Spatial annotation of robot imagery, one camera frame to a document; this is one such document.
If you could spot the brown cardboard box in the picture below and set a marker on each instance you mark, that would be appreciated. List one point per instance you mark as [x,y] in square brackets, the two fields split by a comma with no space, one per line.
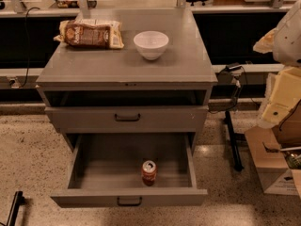
[276,176]

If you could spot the grey drawer cabinet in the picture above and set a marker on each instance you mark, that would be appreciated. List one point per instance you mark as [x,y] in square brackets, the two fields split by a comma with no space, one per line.
[182,75]

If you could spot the white ceramic bowl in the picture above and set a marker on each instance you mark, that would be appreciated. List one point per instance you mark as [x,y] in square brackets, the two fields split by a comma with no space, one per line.
[151,44]

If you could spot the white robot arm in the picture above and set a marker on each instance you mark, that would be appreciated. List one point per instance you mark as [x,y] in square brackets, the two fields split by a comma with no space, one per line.
[287,44]

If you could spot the closed grey middle drawer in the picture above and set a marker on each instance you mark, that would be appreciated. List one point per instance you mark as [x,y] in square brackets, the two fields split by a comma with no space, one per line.
[127,119]

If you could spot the black camera tripod stand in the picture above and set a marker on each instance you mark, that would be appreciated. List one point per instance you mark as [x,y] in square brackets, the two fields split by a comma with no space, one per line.
[235,71]

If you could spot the open grey bottom drawer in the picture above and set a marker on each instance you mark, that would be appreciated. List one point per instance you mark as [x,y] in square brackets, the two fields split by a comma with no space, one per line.
[105,171]

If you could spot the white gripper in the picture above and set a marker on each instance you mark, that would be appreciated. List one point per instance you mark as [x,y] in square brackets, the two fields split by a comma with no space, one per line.
[289,42]

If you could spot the black bar bottom left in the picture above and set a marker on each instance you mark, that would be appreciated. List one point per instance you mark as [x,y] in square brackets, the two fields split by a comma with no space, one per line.
[17,202]

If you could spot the brown chip bag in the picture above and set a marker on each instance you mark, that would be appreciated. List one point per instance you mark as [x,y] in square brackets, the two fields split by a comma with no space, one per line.
[91,33]

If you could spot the red coke can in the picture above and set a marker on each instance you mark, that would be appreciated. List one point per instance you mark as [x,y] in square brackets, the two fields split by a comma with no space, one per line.
[148,172]

